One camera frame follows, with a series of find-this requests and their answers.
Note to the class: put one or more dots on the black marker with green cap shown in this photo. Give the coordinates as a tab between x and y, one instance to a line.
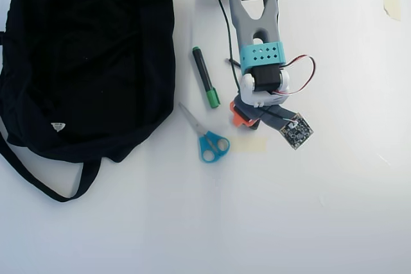
204	72

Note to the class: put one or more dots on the bare camera circuit board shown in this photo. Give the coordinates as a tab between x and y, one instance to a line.
297	131

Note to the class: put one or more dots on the black fabric bag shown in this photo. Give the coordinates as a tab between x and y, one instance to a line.
80	62

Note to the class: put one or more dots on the wide masking tape strip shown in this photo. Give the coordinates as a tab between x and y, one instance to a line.
250	144

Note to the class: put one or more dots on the navy blue gripper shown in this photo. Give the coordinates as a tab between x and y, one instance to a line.
240	116

